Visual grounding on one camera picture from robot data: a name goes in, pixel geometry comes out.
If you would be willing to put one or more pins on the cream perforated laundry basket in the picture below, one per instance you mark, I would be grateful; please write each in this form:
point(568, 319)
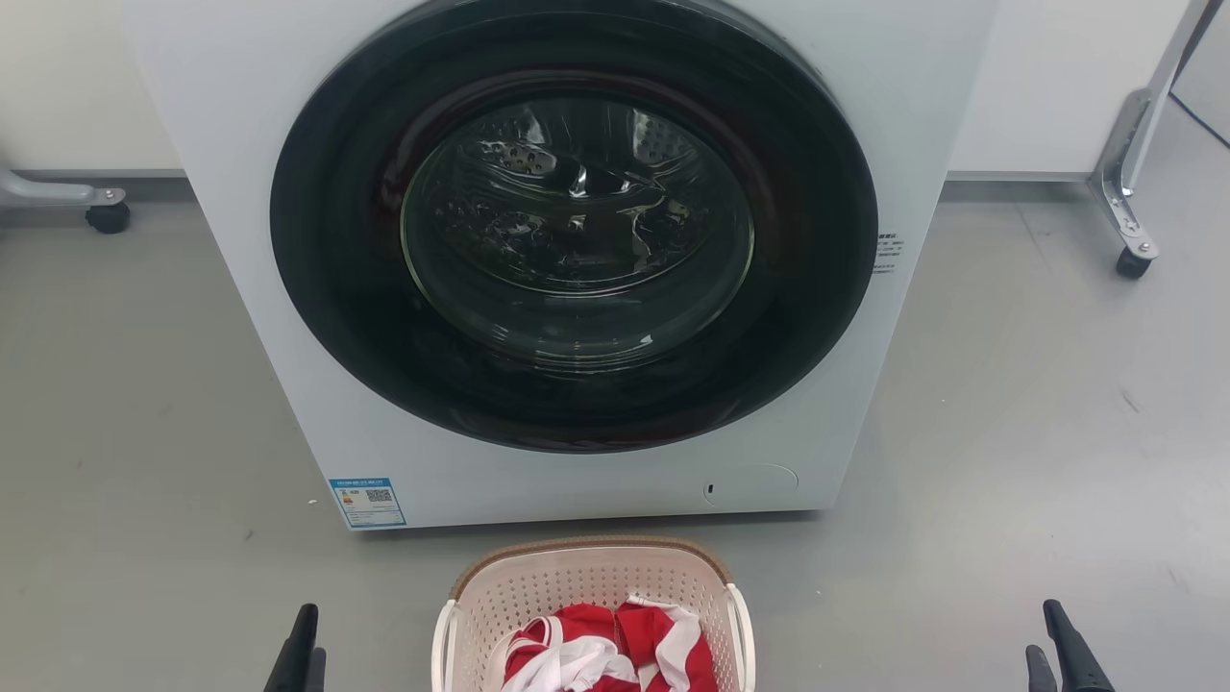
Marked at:
point(577, 577)

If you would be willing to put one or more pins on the silver metal frame leg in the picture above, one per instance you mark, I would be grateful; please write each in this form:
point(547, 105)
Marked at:
point(1134, 144)

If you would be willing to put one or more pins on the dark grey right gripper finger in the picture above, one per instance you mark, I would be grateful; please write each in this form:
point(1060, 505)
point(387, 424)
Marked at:
point(1040, 673)
point(1074, 658)

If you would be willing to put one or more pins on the black round washer door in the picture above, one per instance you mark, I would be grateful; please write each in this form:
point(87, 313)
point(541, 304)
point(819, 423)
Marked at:
point(577, 240)

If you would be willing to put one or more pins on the round white filter cover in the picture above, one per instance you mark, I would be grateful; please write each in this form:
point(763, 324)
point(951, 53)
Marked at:
point(759, 483)

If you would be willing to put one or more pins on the white front-load washing machine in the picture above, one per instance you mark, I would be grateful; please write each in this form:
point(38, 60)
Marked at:
point(279, 384)

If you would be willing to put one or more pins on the red and white clothing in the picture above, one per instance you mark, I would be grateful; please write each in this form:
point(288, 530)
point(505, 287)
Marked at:
point(586, 634)

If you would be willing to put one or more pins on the grey metal frame leg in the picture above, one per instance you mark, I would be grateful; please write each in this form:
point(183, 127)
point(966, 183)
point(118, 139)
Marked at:
point(48, 192)

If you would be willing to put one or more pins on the blue energy label sticker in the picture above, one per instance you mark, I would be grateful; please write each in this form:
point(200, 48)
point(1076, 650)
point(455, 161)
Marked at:
point(367, 503)

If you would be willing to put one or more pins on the black caster wheel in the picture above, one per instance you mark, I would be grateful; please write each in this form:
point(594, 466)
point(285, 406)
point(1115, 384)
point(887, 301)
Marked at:
point(1133, 264)
point(108, 218)

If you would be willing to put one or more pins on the small text sticker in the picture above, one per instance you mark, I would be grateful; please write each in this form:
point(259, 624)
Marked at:
point(888, 253)

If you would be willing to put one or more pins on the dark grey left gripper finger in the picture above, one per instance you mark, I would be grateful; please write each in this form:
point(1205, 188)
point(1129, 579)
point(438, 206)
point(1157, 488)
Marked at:
point(316, 673)
point(298, 644)

